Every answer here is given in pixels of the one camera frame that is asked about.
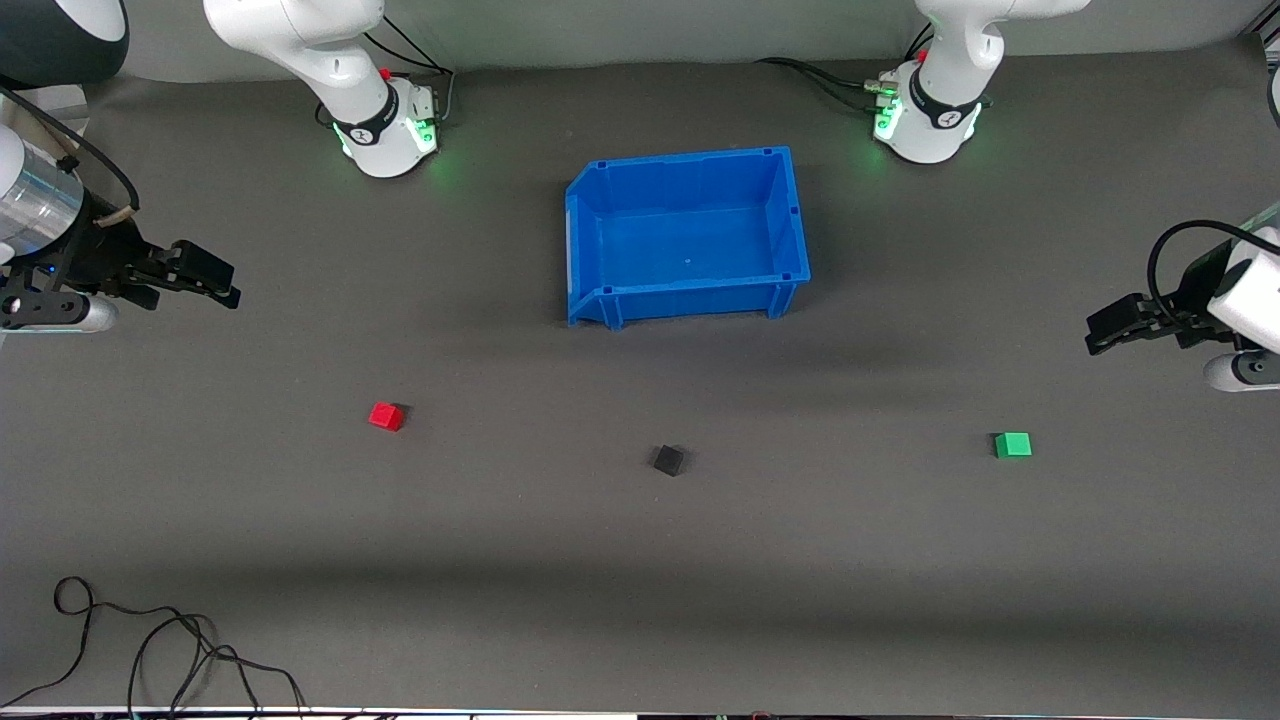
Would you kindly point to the aluminium frame rail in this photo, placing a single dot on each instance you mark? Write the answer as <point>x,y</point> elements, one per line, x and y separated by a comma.
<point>1262,28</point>

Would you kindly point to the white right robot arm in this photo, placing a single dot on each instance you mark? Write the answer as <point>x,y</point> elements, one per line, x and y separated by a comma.
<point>340,60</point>

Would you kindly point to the dark grey table mat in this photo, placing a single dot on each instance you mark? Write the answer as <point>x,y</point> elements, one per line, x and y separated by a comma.
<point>900,600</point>

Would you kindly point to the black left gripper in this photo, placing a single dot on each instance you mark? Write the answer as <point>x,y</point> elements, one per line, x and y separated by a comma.
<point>1190,296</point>

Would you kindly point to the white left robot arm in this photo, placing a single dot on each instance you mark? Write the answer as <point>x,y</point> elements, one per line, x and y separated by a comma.
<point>940,110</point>

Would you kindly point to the black cube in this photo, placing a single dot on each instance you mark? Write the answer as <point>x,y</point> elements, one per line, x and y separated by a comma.
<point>668,461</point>

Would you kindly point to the green cube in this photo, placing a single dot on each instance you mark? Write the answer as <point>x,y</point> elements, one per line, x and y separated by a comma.
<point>1014,445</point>

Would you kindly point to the blue plastic storage bin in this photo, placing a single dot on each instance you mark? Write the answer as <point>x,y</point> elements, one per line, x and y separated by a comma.
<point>690,250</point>

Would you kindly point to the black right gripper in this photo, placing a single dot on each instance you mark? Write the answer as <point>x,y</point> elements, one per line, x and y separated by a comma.
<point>92,252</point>

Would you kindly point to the red cube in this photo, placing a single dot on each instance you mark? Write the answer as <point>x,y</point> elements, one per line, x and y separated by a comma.
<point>385,416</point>

